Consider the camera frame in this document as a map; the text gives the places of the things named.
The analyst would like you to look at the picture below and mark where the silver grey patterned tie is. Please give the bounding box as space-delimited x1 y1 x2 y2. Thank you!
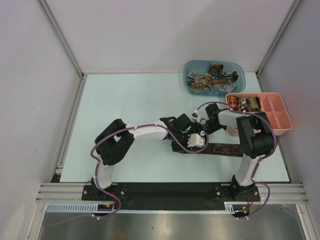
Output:
187 69 238 96

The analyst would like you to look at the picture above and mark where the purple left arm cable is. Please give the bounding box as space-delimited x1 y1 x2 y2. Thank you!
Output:
90 122 210 222

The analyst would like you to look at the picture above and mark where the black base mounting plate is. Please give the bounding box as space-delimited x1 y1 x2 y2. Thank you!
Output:
81 182 261 211

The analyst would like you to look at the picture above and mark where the dark brown paisley tie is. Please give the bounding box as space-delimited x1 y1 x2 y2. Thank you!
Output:
186 143 244 158

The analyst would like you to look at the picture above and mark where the white slotted cable duct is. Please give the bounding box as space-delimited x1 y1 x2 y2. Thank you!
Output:
46 203 241 214

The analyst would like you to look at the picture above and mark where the pink compartment organizer box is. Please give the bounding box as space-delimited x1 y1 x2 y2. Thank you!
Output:
225 92 293 136

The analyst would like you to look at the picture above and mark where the blue plastic bin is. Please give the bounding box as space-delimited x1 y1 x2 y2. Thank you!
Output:
183 60 246 97

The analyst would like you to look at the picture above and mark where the aluminium frame rail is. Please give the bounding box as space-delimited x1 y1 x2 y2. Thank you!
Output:
35 182 309 204

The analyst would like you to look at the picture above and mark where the green rolled tie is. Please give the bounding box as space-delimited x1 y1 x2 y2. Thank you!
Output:
247 96 261 112

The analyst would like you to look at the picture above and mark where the brown patterned tie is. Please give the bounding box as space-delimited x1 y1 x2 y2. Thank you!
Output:
208 63 239 78

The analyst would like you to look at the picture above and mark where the orange patterned tie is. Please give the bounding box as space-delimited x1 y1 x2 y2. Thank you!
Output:
187 73 241 90

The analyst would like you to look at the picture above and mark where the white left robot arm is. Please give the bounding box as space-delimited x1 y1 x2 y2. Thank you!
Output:
90 114 206 200

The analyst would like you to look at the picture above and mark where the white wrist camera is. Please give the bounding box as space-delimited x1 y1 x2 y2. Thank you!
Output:
191 109 206 125
187 131 206 148

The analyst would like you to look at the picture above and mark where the purple white rolled tie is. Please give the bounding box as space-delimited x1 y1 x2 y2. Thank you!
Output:
237 97 250 112

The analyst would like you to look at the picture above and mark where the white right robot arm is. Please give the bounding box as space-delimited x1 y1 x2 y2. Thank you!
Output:
188 102 278 201

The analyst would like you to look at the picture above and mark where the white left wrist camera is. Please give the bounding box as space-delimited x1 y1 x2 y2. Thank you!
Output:
187 131 206 148

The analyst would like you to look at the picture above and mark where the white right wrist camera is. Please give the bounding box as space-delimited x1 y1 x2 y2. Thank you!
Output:
191 109 206 125

